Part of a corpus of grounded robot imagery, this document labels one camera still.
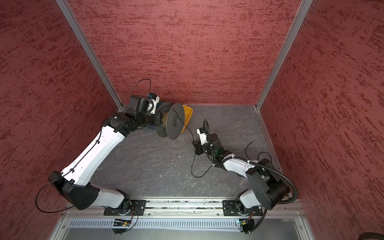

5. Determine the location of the black cable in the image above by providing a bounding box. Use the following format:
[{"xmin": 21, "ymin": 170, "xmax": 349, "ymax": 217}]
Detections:
[{"xmin": 163, "ymin": 106, "xmax": 272, "ymax": 178}]

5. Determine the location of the grey cable spool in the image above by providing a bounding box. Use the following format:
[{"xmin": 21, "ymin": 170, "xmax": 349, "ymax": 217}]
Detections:
[{"xmin": 156, "ymin": 102, "xmax": 185, "ymax": 140}]

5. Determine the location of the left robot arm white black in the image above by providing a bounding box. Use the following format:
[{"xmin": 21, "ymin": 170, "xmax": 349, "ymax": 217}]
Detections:
[{"xmin": 49, "ymin": 111, "xmax": 162, "ymax": 216}]

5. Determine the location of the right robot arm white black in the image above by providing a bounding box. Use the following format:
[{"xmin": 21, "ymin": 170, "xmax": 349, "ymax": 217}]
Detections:
[{"xmin": 193, "ymin": 133, "xmax": 298, "ymax": 216}]

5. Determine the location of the teal plastic bin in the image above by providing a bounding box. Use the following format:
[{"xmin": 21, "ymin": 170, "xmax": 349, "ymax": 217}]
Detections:
[{"xmin": 147, "ymin": 125, "xmax": 157, "ymax": 131}]

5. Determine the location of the yellow plastic bin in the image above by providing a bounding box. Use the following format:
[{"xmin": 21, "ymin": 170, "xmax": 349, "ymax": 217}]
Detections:
[{"xmin": 183, "ymin": 105, "xmax": 193, "ymax": 126}]

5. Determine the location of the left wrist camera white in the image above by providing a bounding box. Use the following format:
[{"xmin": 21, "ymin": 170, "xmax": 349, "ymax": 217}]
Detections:
[{"xmin": 147, "ymin": 93, "xmax": 160, "ymax": 114}]

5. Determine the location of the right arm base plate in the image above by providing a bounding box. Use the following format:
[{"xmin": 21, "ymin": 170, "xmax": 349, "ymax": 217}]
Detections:
[{"xmin": 222, "ymin": 200, "xmax": 263, "ymax": 217}]

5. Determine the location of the aluminium front rail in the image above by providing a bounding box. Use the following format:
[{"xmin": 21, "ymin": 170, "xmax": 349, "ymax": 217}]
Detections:
[{"xmin": 67, "ymin": 197, "xmax": 306, "ymax": 219}]

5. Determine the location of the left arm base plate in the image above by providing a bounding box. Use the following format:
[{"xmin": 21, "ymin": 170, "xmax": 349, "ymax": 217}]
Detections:
[{"xmin": 104, "ymin": 200, "xmax": 147, "ymax": 217}]

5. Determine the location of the black corrugated hose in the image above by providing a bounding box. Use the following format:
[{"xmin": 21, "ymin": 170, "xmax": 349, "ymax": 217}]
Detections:
[{"xmin": 203, "ymin": 119, "xmax": 299, "ymax": 205}]

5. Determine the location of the white vented cable duct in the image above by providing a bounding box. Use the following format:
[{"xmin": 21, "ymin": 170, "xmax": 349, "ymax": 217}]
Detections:
[{"xmin": 68, "ymin": 218, "xmax": 240, "ymax": 232}]

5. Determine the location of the left aluminium corner post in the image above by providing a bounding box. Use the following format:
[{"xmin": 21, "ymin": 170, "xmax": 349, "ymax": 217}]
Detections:
[{"xmin": 56, "ymin": 0, "xmax": 123, "ymax": 111}]

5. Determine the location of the aluminium corner post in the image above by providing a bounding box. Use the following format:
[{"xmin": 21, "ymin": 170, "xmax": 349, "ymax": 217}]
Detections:
[
  {"xmin": 56, "ymin": 0, "xmax": 123, "ymax": 111},
  {"xmin": 256, "ymin": 0, "xmax": 313, "ymax": 111}
]

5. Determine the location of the right aluminium corner post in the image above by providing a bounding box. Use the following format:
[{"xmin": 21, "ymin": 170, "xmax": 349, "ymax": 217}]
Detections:
[{"xmin": 256, "ymin": 0, "xmax": 313, "ymax": 111}]

